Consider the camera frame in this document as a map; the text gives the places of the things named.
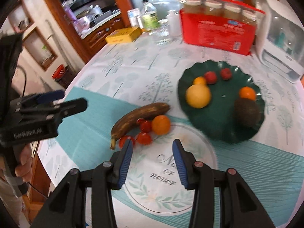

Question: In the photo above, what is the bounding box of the overripe brown banana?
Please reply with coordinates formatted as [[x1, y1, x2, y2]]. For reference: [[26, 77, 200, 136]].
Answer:
[[110, 102, 171, 150]]

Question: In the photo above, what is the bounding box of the cherry tomato top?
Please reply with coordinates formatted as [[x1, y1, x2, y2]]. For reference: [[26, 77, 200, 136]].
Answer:
[[137, 117, 145, 125]]

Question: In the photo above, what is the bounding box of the cherry tomato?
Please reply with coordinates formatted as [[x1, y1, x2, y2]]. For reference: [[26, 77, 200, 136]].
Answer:
[[140, 120, 152, 133], [137, 117, 145, 125], [137, 132, 153, 145]]

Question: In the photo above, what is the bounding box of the dark avocado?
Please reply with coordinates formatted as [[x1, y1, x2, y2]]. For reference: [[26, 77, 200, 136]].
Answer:
[[233, 98, 261, 127]]

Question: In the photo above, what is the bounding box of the large yellow orange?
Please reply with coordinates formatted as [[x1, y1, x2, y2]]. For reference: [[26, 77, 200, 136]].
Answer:
[[185, 84, 212, 109]]

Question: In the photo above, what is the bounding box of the small orange tangerine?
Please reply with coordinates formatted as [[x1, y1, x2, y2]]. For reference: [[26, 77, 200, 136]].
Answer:
[[193, 76, 207, 86]]

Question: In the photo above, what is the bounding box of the person's left hand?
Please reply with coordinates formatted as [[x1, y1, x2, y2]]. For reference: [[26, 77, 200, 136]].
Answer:
[[1, 144, 32, 186]]

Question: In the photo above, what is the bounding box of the red basket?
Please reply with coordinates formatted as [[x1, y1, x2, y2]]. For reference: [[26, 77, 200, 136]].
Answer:
[[52, 64, 65, 80]]

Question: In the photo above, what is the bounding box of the tree pattern tablecloth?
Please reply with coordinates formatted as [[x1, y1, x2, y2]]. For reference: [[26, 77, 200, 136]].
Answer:
[[38, 35, 303, 227]]

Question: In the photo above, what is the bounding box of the dark green leaf plate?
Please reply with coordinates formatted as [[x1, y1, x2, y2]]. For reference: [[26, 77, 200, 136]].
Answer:
[[177, 60, 265, 144]]

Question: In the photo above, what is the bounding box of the wooden kitchen cabinet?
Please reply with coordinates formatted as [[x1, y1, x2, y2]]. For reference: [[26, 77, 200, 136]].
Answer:
[[45, 0, 132, 63]]

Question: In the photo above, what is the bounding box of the yellow tin box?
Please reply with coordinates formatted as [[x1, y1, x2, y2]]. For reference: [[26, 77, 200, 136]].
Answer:
[[106, 27, 142, 44]]

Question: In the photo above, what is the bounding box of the small metal tin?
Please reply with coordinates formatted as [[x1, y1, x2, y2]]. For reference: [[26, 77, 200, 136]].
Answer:
[[137, 15, 144, 30]]

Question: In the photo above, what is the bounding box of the small card box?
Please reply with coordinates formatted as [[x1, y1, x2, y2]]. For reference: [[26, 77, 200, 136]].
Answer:
[[127, 8, 140, 27]]

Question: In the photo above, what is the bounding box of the clear drinking glass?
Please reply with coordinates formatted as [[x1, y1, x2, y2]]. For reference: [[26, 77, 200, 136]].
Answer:
[[155, 19, 171, 45]]

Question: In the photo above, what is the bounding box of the green label glass bottle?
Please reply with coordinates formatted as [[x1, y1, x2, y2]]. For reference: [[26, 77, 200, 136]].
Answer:
[[141, 0, 159, 31]]

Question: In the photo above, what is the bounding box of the white squeeze bottle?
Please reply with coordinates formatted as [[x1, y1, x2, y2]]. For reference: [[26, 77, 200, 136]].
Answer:
[[166, 10, 182, 37]]

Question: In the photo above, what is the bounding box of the red paper cup package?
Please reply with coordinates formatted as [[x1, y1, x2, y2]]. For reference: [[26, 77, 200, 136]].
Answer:
[[180, 0, 265, 55]]

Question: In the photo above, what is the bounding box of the white countertop appliance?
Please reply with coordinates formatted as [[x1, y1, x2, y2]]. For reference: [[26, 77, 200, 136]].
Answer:
[[256, 0, 304, 83]]

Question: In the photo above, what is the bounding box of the black cable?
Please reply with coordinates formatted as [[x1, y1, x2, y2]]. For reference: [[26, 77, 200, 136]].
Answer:
[[15, 65, 28, 98]]

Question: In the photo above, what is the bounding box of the wooden wall niche frame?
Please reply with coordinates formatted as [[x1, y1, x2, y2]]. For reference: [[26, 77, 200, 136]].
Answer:
[[23, 27, 58, 72]]

